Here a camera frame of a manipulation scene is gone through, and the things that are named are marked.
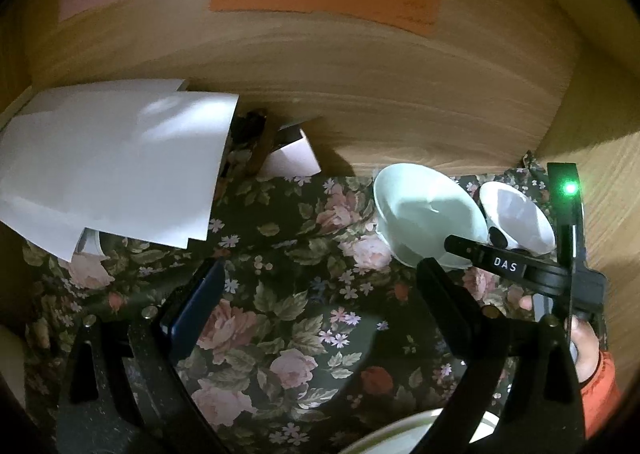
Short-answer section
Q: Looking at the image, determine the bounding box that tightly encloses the person's right hand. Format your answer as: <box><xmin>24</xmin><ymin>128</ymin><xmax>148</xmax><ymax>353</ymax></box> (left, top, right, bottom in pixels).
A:
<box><xmin>570</xmin><ymin>316</ymin><xmax>601</xmax><ymax>384</ymax></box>

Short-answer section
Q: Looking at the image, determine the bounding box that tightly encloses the person's right forearm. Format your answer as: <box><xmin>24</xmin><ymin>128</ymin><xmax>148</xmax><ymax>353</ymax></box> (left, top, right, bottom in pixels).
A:
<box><xmin>580</xmin><ymin>351</ymin><xmax>621</xmax><ymax>440</ymax></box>

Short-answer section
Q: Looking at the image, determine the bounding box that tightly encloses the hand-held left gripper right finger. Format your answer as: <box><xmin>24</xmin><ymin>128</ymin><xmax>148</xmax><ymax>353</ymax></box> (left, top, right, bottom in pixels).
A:
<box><xmin>410</xmin><ymin>258</ymin><xmax>586</xmax><ymax>454</ymax></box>

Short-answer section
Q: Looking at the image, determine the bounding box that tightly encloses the mint green bowl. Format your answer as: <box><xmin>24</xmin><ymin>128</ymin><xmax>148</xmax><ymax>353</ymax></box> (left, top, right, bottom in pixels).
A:
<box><xmin>373</xmin><ymin>163</ymin><xmax>490</xmax><ymax>269</ymax></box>

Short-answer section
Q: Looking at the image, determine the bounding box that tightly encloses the small white box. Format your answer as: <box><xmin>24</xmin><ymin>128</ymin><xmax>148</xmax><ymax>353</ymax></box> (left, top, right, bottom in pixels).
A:
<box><xmin>260</xmin><ymin>126</ymin><xmax>323</xmax><ymax>179</ymax></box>

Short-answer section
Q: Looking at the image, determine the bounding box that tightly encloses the stack of white papers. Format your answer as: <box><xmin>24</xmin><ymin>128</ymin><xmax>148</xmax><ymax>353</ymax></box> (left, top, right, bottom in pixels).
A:
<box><xmin>0</xmin><ymin>78</ymin><xmax>240</xmax><ymax>262</ymax></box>

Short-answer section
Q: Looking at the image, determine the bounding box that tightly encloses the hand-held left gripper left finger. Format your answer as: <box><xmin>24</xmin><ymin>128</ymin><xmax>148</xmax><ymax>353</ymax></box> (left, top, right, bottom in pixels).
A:
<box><xmin>55</xmin><ymin>256</ymin><xmax>231</xmax><ymax>454</ymax></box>

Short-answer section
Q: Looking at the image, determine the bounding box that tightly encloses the dark floral tablecloth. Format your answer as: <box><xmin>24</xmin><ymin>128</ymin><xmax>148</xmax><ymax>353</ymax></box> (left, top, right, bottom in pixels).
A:
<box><xmin>22</xmin><ymin>151</ymin><xmax>566</xmax><ymax>454</ymax></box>

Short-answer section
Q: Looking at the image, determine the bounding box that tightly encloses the white black-spotted bowl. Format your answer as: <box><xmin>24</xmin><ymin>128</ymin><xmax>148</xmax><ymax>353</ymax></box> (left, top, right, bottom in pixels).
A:
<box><xmin>479</xmin><ymin>182</ymin><xmax>557</xmax><ymax>255</ymax></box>

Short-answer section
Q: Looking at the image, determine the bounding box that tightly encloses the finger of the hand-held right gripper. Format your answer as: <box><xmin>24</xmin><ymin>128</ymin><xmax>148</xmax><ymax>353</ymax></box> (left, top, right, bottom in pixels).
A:
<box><xmin>444</xmin><ymin>234</ymin><xmax>572</xmax><ymax>295</ymax></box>

